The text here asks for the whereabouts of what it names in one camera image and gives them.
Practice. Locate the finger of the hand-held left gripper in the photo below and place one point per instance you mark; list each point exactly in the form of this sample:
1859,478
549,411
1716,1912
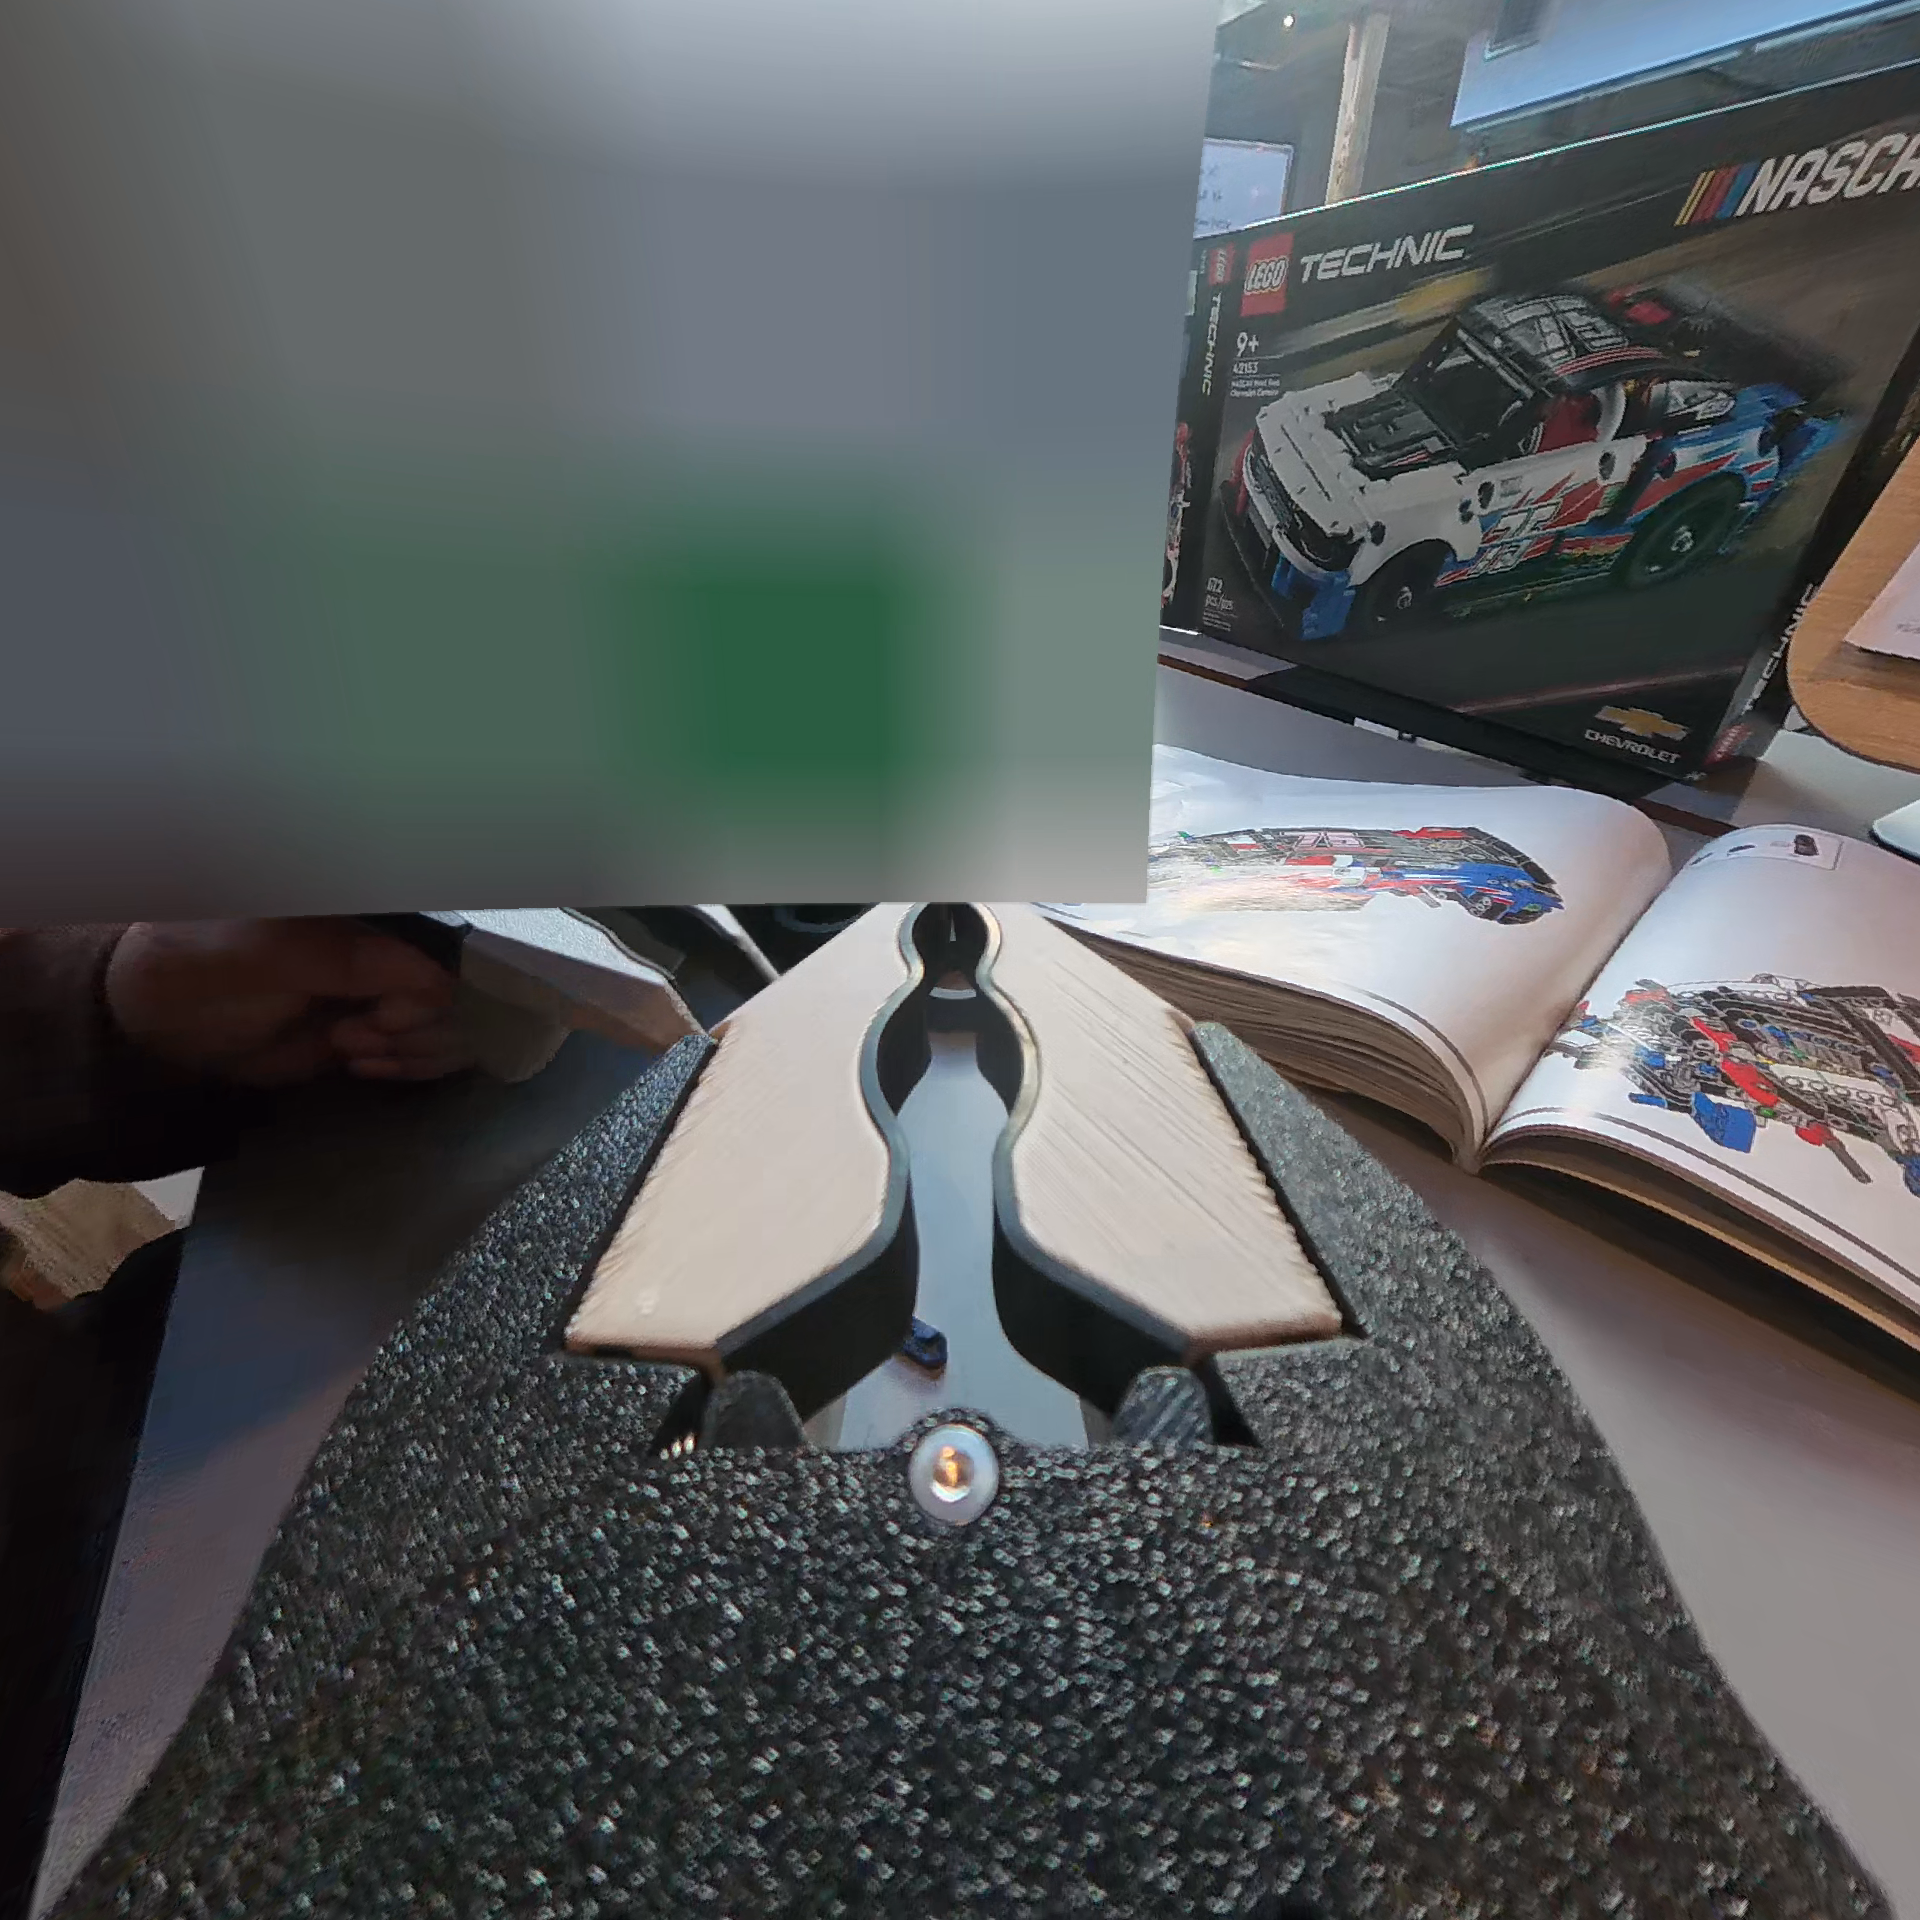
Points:
690,936
583,981

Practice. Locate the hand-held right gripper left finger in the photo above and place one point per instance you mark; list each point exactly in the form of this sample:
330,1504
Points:
749,1170

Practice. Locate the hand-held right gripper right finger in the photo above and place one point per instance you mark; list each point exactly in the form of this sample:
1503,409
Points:
1155,1186

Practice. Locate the instruction booklet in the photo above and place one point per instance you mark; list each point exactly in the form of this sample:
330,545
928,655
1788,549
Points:
1319,929

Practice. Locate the person's left forearm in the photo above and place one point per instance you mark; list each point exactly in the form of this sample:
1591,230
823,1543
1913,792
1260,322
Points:
59,1049

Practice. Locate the printed task sheet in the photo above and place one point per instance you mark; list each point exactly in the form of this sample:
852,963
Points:
1890,607

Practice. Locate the person's left hand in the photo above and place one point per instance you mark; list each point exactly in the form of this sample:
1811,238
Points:
286,998

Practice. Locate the toy car set box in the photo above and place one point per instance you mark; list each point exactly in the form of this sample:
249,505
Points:
1424,660

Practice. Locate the white stand base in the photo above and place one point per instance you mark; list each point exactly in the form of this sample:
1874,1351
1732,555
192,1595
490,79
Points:
1903,827

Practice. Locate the wooden display board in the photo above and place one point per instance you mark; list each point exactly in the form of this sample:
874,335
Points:
1859,706

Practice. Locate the whiteboard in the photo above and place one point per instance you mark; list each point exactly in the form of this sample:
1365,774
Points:
1242,187

